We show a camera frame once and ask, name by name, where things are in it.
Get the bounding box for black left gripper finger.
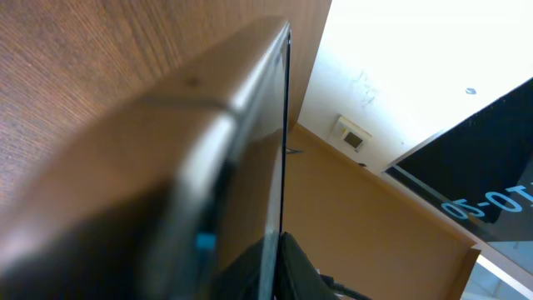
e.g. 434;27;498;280
274;232;338;300

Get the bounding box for black Galaxy flip phone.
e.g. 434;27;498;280
1;17;291;299

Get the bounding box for black sign with blue text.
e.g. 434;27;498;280
385;77;533;243

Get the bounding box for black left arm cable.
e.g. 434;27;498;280
319;273;371;300

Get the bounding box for white wall socket plate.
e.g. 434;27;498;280
331;116;372;153

